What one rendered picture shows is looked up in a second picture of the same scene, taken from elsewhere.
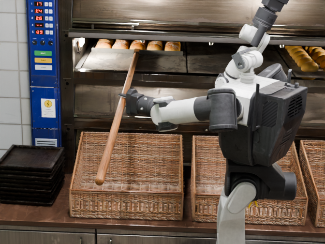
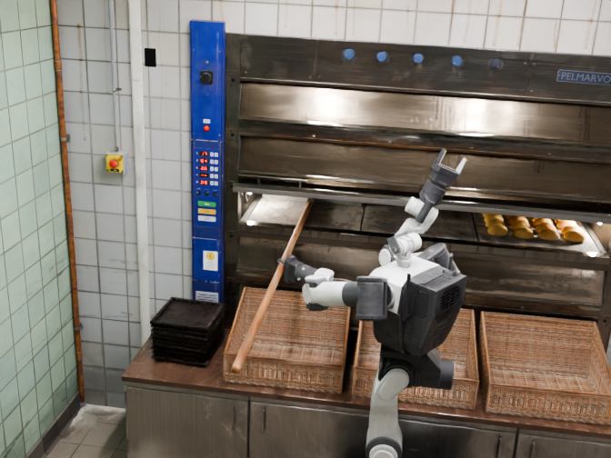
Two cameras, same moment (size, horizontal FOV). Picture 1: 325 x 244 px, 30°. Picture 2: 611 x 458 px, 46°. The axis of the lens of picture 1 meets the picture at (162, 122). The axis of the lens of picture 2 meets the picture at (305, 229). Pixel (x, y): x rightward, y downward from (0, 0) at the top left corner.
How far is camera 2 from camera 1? 0.50 m
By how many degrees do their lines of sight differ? 6
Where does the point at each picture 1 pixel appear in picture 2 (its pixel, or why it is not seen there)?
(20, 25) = (184, 174)
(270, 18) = (437, 194)
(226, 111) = (373, 301)
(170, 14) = (342, 170)
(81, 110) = (245, 264)
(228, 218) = (378, 404)
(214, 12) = (390, 171)
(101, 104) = (265, 260)
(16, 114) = (177, 264)
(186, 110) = (335, 294)
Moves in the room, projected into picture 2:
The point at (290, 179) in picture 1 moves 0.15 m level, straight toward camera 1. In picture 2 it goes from (446, 368) to (439, 388)
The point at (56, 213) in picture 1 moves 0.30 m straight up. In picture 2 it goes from (210, 376) to (210, 319)
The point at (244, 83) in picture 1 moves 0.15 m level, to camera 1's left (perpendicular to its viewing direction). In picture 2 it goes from (400, 267) to (358, 263)
